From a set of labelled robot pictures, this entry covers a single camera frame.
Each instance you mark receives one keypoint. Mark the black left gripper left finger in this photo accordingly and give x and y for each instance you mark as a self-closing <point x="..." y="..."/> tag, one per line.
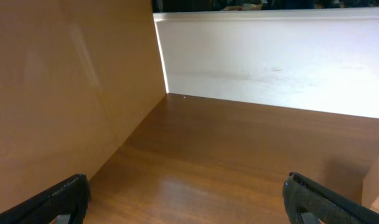
<point x="69" y="197"/>

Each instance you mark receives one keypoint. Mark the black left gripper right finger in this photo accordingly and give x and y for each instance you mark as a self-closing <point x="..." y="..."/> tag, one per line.
<point x="306" y="201"/>

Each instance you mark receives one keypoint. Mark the cardboard box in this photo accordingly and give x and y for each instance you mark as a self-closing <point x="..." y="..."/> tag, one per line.
<point x="370" y="191"/>

